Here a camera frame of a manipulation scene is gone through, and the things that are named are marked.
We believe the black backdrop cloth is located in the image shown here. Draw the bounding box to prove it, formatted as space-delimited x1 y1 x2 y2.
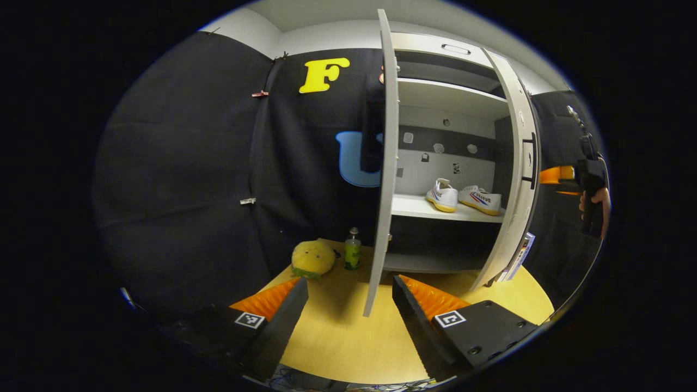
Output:
93 32 605 327

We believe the white cabinet shelf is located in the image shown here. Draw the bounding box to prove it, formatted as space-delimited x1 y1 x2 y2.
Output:
391 193 507 224
398 77 510 120

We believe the white shoe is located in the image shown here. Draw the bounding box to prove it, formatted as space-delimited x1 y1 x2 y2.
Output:
458 185 503 216
426 178 459 213

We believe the white shoe cabinet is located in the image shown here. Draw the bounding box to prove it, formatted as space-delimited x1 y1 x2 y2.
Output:
364 8 542 317

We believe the yellow plush toy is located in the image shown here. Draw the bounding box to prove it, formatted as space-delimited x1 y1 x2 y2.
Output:
291 240 337 281

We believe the white cabinet drawer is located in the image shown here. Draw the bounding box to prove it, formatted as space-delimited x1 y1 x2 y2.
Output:
391 32 496 69

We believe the white and brown book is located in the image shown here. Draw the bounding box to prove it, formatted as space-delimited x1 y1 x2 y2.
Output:
504 240 528 282

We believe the green bottle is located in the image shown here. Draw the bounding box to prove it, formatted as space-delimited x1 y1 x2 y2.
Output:
344 227 362 271

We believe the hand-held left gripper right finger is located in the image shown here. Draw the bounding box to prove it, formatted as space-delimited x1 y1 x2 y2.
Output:
392 275 540 382

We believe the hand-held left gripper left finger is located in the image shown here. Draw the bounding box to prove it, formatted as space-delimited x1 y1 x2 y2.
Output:
163 277 309 382

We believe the white cabinet door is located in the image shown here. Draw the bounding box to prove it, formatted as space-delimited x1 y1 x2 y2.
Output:
471 48 542 292
364 8 401 317

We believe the pale blue book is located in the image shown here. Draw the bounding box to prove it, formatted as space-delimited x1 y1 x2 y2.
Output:
520 233 536 270

